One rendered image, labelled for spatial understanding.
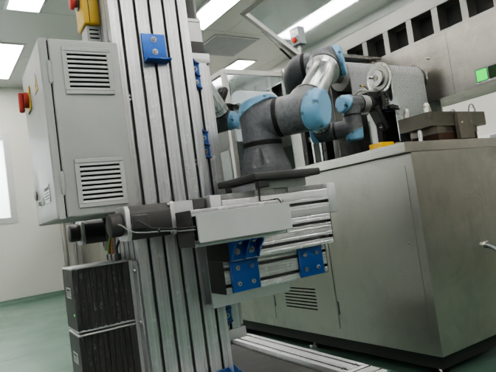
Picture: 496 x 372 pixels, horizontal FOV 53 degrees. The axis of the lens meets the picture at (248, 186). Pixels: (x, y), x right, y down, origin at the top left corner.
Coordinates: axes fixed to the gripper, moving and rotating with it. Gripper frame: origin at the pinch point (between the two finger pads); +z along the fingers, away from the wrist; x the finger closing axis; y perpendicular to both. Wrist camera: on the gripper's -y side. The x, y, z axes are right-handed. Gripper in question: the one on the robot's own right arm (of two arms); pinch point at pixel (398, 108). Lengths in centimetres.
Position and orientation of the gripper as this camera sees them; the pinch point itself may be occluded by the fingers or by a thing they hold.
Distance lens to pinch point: 237.1
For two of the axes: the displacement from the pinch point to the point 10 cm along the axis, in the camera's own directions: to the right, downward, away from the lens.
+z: 8.3, -0.8, 5.5
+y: -1.4, -9.9, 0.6
